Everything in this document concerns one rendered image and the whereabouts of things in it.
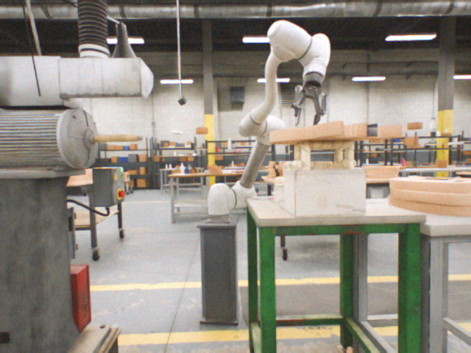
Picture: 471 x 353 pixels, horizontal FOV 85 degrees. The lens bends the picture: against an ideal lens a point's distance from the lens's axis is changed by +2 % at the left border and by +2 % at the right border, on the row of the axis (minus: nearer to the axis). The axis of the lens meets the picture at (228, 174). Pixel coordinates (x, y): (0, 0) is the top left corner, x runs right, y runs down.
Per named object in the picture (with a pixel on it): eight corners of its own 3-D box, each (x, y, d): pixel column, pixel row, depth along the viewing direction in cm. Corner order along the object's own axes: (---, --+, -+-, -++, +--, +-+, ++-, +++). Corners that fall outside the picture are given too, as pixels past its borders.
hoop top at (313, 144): (302, 148, 95) (302, 140, 94) (299, 149, 98) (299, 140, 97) (355, 148, 96) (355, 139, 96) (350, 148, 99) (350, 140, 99)
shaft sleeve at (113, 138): (96, 133, 111) (98, 139, 113) (93, 137, 109) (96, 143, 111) (137, 132, 111) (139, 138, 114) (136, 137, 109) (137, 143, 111)
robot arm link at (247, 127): (246, 107, 150) (264, 109, 157) (232, 123, 165) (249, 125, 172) (252, 126, 146) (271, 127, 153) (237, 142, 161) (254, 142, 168)
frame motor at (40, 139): (-35, 172, 98) (-41, 103, 96) (21, 170, 125) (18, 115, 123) (75, 170, 99) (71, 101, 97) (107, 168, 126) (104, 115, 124)
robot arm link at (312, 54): (315, 79, 118) (292, 65, 114) (319, 51, 122) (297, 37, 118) (333, 66, 109) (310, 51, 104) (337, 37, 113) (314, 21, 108)
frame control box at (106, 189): (59, 221, 126) (56, 169, 125) (82, 212, 147) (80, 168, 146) (110, 220, 127) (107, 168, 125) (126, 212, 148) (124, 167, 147)
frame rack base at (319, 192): (295, 217, 94) (295, 170, 93) (282, 209, 109) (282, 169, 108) (366, 214, 96) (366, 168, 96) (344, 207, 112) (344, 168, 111)
